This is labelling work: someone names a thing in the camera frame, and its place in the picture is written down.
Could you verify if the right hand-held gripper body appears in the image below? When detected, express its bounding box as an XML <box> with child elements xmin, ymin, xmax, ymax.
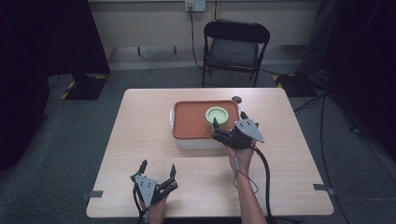
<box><xmin>212</xmin><ymin>119</ymin><xmax>266</xmax><ymax>151</ymax></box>

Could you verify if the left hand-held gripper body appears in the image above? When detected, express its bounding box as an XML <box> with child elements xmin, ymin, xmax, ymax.
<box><xmin>132</xmin><ymin>174</ymin><xmax>179</xmax><ymax>208</ymax></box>

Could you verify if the green round container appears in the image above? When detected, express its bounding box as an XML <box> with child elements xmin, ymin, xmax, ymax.
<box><xmin>205</xmin><ymin>105</ymin><xmax>230</xmax><ymax>130</ymax></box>

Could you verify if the white box with orange lid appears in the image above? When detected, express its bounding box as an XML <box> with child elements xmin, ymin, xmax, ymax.
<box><xmin>168</xmin><ymin>99</ymin><xmax>246</xmax><ymax>151</ymax></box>

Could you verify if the person's left hand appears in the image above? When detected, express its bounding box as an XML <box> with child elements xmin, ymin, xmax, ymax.
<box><xmin>139</xmin><ymin>195</ymin><xmax>168</xmax><ymax>224</ymax></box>

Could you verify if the person's right hand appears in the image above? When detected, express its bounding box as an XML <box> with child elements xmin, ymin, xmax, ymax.
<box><xmin>225</xmin><ymin>139</ymin><xmax>258</xmax><ymax>175</ymax></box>

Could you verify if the grey tape strip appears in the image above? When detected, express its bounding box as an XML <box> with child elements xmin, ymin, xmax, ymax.
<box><xmin>80</xmin><ymin>189</ymin><xmax>105</xmax><ymax>201</ymax></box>
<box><xmin>312</xmin><ymin>183</ymin><xmax>336</xmax><ymax>196</ymax></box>

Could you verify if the black stand base yellow tape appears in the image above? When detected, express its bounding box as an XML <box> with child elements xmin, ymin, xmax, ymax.
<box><xmin>60</xmin><ymin>72</ymin><xmax>109</xmax><ymax>102</ymax></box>
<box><xmin>272</xmin><ymin>72</ymin><xmax>319</xmax><ymax>98</ymax></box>

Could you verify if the black folding chair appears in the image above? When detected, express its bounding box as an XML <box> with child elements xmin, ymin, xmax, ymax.
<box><xmin>201</xmin><ymin>19</ymin><xmax>271</xmax><ymax>89</ymax></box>

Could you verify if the dark curtain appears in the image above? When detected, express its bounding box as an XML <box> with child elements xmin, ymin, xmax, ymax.
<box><xmin>0</xmin><ymin>0</ymin><xmax>111</xmax><ymax>171</ymax></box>
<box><xmin>298</xmin><ymin>0</ymin><xmax>396</xmax><ymax>162</ymax></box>

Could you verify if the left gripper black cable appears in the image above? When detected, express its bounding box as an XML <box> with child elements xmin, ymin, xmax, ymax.
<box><xmin>133</xmin><ymin>183</ymin><xmax>148</xmax><ymax>224</ymax></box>

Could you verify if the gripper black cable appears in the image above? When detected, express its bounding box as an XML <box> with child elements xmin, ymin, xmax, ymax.
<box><xmin>133</xmin><ymin>183</ymin><xmax>148</xmax><ymax>224</ymax></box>
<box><xmin>249</xmin><ymin>144</ymin><xmax>276</xmax><ymax>224</ymax></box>

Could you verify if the thin grey wrist wire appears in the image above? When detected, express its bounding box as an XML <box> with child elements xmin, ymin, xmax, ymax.
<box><xmin>232</xmin><ymin>156</ymin><xmax>260</xmax><ymax>194</ymax></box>

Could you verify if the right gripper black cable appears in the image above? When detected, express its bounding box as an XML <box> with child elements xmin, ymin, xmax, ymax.
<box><xmin>249</xmin><ymin>144</ymin><xmax>276</xmax><ymax>224</ymax></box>

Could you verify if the black floor cable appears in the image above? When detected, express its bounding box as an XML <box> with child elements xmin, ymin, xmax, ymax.
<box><xmin>292</xmin><ymin>91</ymin><xmax>352</xmax><ymax>224</ymax></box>

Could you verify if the black wall socket cable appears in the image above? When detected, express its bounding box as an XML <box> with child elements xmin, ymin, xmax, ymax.
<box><xmin>188</xmin><ymin>5</ymin><xmax>204</xmax><ymax>71</ymax></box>

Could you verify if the white wall socket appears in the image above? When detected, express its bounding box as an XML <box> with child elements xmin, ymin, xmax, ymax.
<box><xmin>184</xmin><ymin>0</ymin><xmax>207</xmax><ymax>13</ymax></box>

